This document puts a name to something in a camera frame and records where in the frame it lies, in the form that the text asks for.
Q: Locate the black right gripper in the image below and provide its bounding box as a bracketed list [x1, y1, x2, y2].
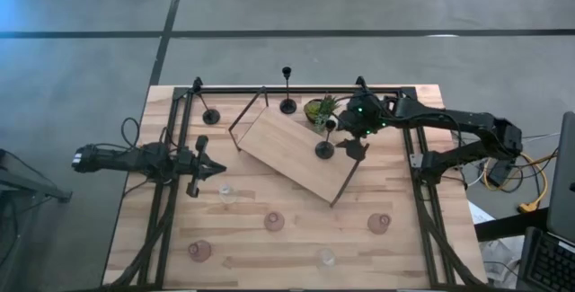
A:
[334, 92, 393, 162]

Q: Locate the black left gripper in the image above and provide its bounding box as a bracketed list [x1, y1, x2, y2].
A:
[177, 135, 227, 199]

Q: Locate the clear glass candle holder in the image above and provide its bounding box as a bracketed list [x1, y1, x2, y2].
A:
[315, 247, 337, 270]
[218, 182, 238, 205]

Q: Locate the black metal candlestick holder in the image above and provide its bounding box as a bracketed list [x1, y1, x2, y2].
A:
[195, 87, 222, 126]
[314, 119, 337, 160]
[279, 66, 298, 115]

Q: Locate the pink glass candle holder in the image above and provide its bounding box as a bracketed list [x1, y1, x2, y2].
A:
[187, 239, 213, 264]
[367, 212, 393, 235]
[263, 211, 286, 233]

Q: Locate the potted artificial succulent plant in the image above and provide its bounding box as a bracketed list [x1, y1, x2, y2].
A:
[303, 94, 342, 132]

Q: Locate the white paper sheet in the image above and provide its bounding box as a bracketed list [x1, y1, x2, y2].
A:
[466, 199, 495, 226]

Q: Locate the black power brick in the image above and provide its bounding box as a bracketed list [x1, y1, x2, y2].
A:
[487, 159, 514, 189]

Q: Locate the dark side table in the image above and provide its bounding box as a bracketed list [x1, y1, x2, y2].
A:
[0, 147, 73, 292]

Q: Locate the clear plastic bag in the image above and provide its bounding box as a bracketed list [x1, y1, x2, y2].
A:
[480, 235, 525, 279]

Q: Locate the grey laptop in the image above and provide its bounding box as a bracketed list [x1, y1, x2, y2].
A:
[516, 111, 575, 292]

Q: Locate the wooden shelf with black frame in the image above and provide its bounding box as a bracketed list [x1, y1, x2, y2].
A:
[227, 85, 370, 208]

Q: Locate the black aluminium table frame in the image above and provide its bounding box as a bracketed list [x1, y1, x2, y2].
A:
[107, 75, 489, 291]

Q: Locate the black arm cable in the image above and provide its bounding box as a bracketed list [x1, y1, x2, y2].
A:
[119, 116, 142, 150]

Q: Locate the yellow cable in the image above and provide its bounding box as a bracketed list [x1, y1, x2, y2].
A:
[482, 150, 550, 215]

